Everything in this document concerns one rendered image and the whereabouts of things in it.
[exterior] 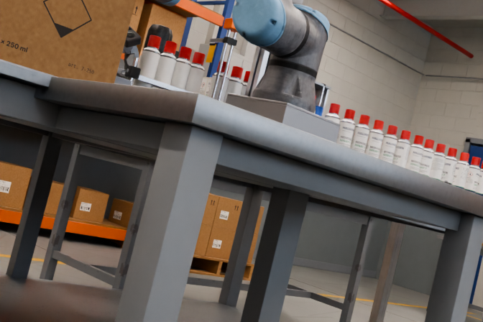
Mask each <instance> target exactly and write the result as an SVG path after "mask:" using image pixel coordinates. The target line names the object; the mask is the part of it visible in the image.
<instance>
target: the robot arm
mask: <svg viewBox="0 0 483 322"><path fill-rule="evenodd" d="M155 1H156V2H158V3H161V4H164V5H166V6H174V5H176V4H177V3H178V2H179V1H180V0H155ZM232 19H233V23H234V26H235V28H236V30H237V32H238V33H239V34H240V35H241V36H242V37H243V38H244V39H245V40H246V41H248V42H250V43H251V44H253V45H256V46H258V47H261V48H262V49H264V50H266V51H268V52H270V53H271V57H270V61H269V65H268V67H267V71H266V72H265V74H264V75H263V76H262V78H261V80H260V81H259V83H258V84H257V87H256V88H255V89H254V90H253V93H252V97H255V98H263V99H268V100H273V101H281V102H288V103H289V104H292V105H294V106H297V107H299V108H302V109H305V110H306V111H309V112H311V113H315V110H316V94H315V81H316V76H317V74H318V69H319V66H320V63H321V58H322V56H323V51H324V48H325V45H326V42H327V40H328V32H329V28H330V24H329V21H328V19H327V18H326V17H325V16H324V15H323V14H322V13H320V12H319V11H317V10H313V9H312V8H310V7H309V6H304V5H301V4H293V2H292V0H236V5H234V6H233V10H232ZM140 44H141V37H140V36H139V35H138V34H137V33H136V32H135V31H134V30H133V29H132V28H131V27H130V26H129V29H128V32H127V36H126V41H125V43H124V49H123V52H122V53H124V52H125V53H126V54H125V55H124V60H122V59H121V60H120V63H119V68H121V69H124V70H126V69H127V66H128V65H132V64H133V61H134V58H135V57H136V58H139V51H138V49H137V45H140Z"/></svg>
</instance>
